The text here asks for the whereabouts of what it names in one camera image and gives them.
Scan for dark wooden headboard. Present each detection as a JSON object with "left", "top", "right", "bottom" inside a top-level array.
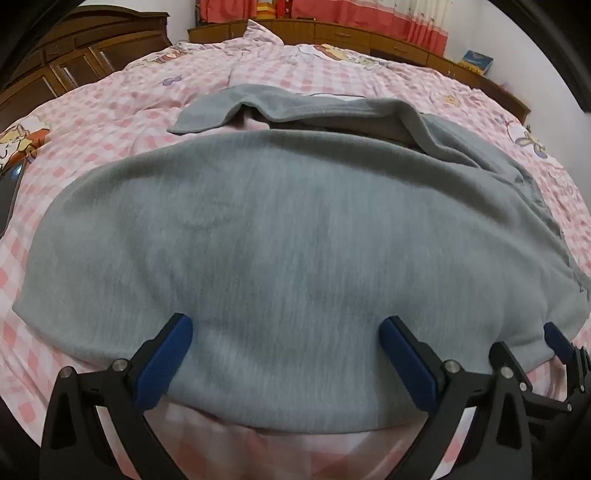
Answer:
[{"left": 0, "top": 10, "right": 174, "bottom": 134}]

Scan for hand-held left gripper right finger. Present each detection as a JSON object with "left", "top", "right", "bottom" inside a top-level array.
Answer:
[{"left": 378, "top": 316, "right": 539, "bottom": 480}]

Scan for grey pants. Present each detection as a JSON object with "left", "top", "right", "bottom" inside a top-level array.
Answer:
[{"left": 13, "top": 83, "right": 589, "bottom": 435}]

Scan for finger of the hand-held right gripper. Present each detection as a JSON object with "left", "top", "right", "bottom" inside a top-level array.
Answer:
[
  {"left": 544, "top": 322, "right": 591, "bottom": 402},
  {"left": 519, "top": 378, "right": 575, "bottom": 418}
]

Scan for long wooden cabinet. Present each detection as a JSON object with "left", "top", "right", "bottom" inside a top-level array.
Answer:
[{"left": 187, "top": 18, "right": 532, "bottom": 124}]

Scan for pink checked cartoon blanket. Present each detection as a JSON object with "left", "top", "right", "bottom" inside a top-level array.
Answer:
[{"left": 0, "top": 21, "right": 591, "bottom": 480}]

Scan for red and yellow boxes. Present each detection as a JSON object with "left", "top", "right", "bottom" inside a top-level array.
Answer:
[{"left": 256, "top": 0, "right": 295, "bottom": 21}]

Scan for wide red and cream curtain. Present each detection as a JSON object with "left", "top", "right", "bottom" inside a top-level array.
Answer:
[{"left": 292, "top": 0, "right": 450, "bottom": 57}]

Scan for black smartphone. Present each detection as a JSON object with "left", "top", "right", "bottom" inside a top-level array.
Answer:
[{"left": 0, "top": 161, "right": 23, "bottom": 234}]

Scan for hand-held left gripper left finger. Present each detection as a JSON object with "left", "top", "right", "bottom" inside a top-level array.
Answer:
[{"left": 39, "top": 313, "right": 193, "bottom": 480}]

